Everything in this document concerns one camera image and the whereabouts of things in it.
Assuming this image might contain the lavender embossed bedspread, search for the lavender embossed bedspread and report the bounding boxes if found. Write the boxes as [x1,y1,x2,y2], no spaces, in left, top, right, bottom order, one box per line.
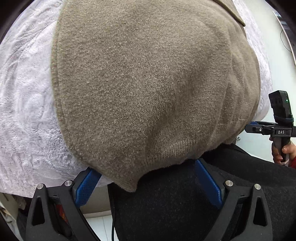
[1,1,273,197]

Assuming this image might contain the taupe knit sweater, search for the taupe knit sweater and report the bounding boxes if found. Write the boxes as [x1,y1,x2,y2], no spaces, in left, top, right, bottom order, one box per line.
[51,1,260,192]

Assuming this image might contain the black cable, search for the black cable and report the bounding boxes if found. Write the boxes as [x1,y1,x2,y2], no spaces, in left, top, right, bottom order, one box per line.
[111,215,117,241]

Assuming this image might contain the person's right hand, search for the person's right hand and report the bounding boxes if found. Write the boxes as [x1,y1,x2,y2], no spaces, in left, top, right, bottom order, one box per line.
[271,142,296,164]

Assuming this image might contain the black trousers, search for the black trousers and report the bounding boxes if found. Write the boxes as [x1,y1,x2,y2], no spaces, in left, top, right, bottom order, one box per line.
[108,144,295,240]

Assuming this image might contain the red sleeve forearm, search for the red sleeve forearm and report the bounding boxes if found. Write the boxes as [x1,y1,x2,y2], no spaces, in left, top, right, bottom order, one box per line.
[289,158,296,169]

